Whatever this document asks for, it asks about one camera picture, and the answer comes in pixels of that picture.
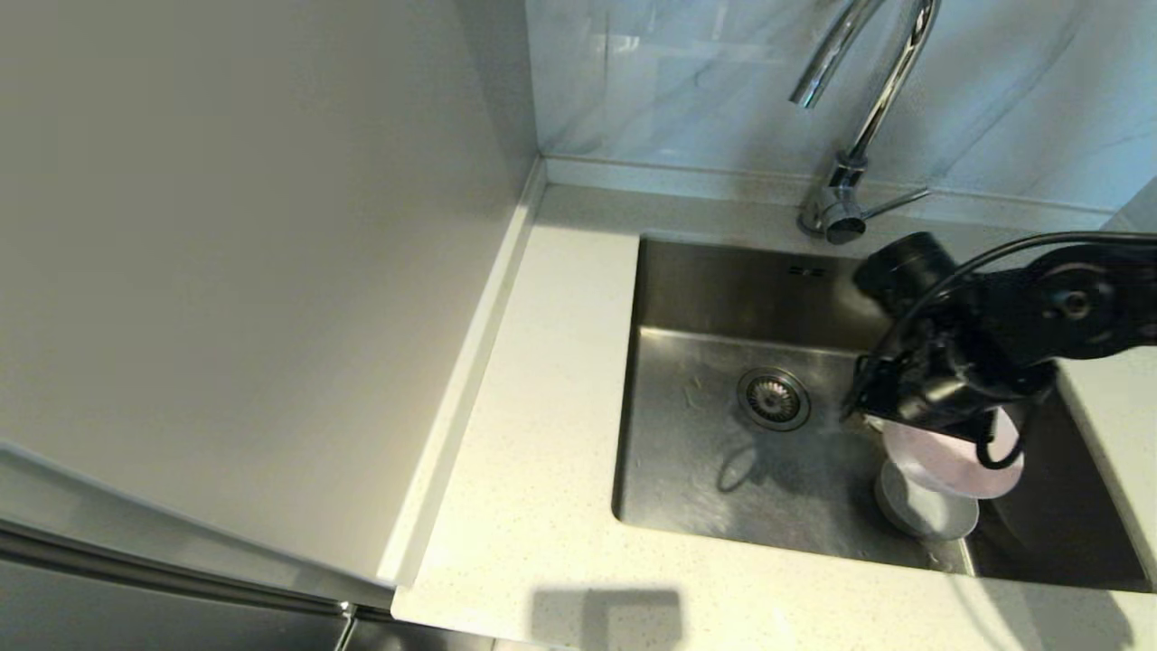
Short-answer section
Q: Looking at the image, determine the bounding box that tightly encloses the pink ceramic bowl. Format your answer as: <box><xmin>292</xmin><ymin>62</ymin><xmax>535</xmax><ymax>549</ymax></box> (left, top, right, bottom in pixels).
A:
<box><xmin>881</xmin><ymin>407</ymin><xmax>1027</xmax><ymax>501</ymax></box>

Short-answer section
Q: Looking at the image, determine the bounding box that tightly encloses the grey ceramic bowl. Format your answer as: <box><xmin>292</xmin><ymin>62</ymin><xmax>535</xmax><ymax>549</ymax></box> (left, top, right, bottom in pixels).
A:
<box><xmin>872</xmin><ymin>461</ymin><xmax>982</xmax><ymax>543</ymax></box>

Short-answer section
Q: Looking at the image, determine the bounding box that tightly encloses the chrome gooseneck faucet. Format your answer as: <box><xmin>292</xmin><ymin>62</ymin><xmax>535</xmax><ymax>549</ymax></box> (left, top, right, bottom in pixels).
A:
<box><xmin>790</xmin><ymin>0</ymin><xmax>941</xmax><ymax>245</ymax></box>

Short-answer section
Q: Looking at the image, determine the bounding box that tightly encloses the stainless steel sink basin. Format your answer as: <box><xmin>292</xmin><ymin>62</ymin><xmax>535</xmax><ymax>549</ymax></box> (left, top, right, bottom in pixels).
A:
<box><xmin>611</xmin><ymin>233</ymin><xmax>1154</xmax><ymax>595</ymax></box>

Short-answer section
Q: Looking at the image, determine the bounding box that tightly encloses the round metal drain strainer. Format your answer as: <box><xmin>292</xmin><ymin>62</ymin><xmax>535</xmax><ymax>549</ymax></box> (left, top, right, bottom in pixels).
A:
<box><xmin>737</xmin><ymin>366</ymin><xmax>813</xmax><ymax>431</ymax></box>

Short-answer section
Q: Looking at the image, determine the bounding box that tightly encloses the grey tall cabinet side panel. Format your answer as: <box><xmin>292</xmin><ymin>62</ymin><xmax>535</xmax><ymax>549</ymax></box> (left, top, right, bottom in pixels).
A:
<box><xmin>0</xmin><ymin>0</ymin><xmax>548</xmax><ymax>589</ymax></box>

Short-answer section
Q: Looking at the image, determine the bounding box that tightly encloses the chrome door trim strip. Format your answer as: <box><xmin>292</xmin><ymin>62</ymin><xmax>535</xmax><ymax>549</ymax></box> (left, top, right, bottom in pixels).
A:
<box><xmin>0</xmin><ymin>520</ymin><xmax>358</xmax><ymax>623</ymax></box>

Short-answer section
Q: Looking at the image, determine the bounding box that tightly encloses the grey appliance door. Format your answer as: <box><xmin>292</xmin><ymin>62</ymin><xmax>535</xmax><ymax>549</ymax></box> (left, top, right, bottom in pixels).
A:
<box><xmin>0</xmin><ymin>439</ymin><xmax>494</xmax><ymax>651</ymax></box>

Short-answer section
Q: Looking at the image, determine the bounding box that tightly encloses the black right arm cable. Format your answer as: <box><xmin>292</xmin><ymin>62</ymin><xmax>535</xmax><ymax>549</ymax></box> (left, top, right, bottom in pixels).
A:
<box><xmin>841</xmin><ymin>231</ymin><xmax>1157</xmax><ymax>473</ymax></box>

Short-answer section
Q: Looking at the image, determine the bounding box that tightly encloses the chrome door handle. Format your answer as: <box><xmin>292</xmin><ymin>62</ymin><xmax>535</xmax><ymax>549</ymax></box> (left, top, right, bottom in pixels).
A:
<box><xmin>333</xmin><ymin>599</ymin><xmax>362</xmax><ymax>651</ymax></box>

